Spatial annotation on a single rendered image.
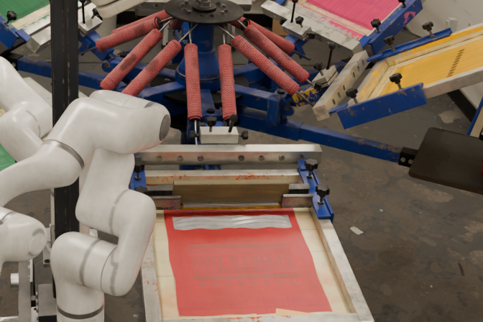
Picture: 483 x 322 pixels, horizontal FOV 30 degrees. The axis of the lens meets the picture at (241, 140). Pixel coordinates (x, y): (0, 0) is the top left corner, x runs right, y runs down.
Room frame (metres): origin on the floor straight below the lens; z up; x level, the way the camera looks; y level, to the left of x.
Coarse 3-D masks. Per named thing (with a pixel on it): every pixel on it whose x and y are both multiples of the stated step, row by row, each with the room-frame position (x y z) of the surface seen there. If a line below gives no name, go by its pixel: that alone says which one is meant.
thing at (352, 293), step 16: (160, 176) 2.48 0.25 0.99; (176, 176) 2.49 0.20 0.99; (192, 176) 2.50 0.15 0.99; (208, 176) 2.51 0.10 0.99; (224, 176) 2.52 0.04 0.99; (240, 176) 2.53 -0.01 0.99; (256, 176) 2.54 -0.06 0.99; (272, 176) 2.55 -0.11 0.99; (288, 176) 2.56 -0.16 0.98; (320, 224) 2.28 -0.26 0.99; (336, 240) 2.20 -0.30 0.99; (144, 256) 2.04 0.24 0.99; (336, 256) 2.12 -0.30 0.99; (144, 272) 1.96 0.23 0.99; (336, 272) 2.07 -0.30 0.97; (352, 272) 2.05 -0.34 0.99; (144, 288) 1.89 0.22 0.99; (352, 288) 1.97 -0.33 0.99; (144, 304) 1.83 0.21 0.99; (352, 304) 1.91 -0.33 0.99; (144, 320) 1.80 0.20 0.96; (160, 320) 1.77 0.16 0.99; (176, 320) 1.78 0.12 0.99; (192, 320) 1.78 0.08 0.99; (208, 320) 1.79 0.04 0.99; (224, 320) 1.79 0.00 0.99; (240, 320) 1.80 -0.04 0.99; (256, 320) 1.80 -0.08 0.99; (272, 320) 1.81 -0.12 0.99; (288, 320) 1.81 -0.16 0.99; (304, 320) 1.82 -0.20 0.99; (320, 320) 1.83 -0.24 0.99; (336, 320) 1.83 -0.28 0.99; (352, 320) 1.84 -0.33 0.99; (368, 320) 1.84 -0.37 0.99
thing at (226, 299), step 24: (168, 216) 2.30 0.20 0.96; (168, 240) 2.17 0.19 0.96; (192, 240) 2.18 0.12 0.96; (216, 240) 2.20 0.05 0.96; (192, 288) 1.96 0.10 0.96; (216, 288) 1.97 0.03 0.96; (240, 288) 1.97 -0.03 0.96; (192, 312) 1.86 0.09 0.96; (216, 312) 1.86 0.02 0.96; (240, 312) 1.87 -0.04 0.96
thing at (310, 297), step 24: (288, 216) 2.36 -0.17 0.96; (240, 240) 2.21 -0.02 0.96; (264, 240) 2.22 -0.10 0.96; (288, 240) 2.23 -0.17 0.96; (312, 264) 2.12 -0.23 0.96; (264, 288) 1.98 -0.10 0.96; (288, 288) 1.99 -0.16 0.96; (312, 288) 2.00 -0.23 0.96; (264, 312) 1.88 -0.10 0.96; (312, 312) 1.90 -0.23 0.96
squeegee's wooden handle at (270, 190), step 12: (180, 180) 2.34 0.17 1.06; (192, 180) 2.35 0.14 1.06; (204, 180) 2.36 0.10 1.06; (216, 180) 2.36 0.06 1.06; (228, 180) 2.37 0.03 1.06; (240, 180) 2.37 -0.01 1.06; (252, 180) 2.38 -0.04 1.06; (264, 180) 2.39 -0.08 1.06; (276, 180) 2.39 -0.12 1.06; (180, 192) 2.32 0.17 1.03; (192, 192) 2.33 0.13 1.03; (204, 192) 2.34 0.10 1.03; (216, 192) 2.34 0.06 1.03; (228, 192) 2.35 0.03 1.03; (240, 192) 2.36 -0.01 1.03; (252, 192) 2.37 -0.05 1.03; (264, 192) 2.37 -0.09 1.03; (276, 192) 2.38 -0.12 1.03; (180, 204) 2.32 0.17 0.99
